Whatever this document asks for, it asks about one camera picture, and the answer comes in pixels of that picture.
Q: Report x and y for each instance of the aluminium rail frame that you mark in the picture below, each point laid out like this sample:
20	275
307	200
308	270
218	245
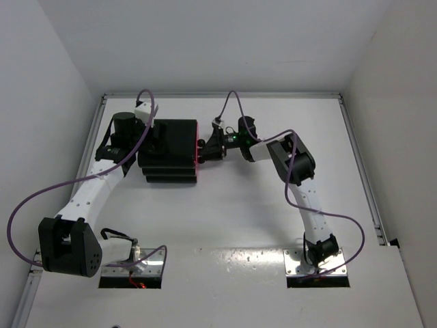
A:
226	235

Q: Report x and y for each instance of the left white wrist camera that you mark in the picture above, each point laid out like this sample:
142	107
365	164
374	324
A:
143	113

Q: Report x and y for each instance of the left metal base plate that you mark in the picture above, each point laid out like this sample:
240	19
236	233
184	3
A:
151	267

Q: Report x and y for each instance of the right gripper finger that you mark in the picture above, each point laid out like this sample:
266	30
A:
213	153
216	138

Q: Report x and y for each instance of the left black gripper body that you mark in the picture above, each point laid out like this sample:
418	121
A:
140	127

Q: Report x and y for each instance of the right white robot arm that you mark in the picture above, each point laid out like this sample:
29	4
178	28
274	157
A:
295	166

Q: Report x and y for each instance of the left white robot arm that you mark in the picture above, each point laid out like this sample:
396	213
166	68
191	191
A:
68	243

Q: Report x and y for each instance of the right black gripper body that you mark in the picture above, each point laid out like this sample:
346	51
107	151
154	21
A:
234	141

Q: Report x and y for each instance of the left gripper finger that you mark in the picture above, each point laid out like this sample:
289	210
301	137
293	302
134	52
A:
152	148
159	132

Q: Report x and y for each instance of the black drawer cabinet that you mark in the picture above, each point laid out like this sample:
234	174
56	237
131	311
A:
177	164

